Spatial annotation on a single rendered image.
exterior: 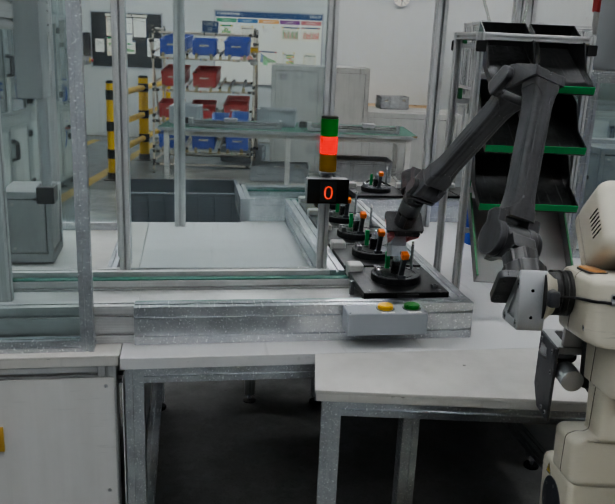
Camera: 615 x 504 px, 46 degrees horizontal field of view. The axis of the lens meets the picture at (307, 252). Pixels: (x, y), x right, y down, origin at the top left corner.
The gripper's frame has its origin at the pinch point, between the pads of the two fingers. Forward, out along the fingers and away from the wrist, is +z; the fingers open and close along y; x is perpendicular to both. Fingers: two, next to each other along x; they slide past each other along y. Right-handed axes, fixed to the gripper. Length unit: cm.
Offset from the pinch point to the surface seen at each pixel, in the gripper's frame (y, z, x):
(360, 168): -97, 405, -354
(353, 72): -117, 464, -555
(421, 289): -5.4, 1.1, 15.7
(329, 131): 20.5, -16.7, -24.5
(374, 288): 7.7, 1.8, 15.2
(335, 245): 12.1, 28.6, -15.8
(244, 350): 43, 0, 35
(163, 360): 63, -2, 39
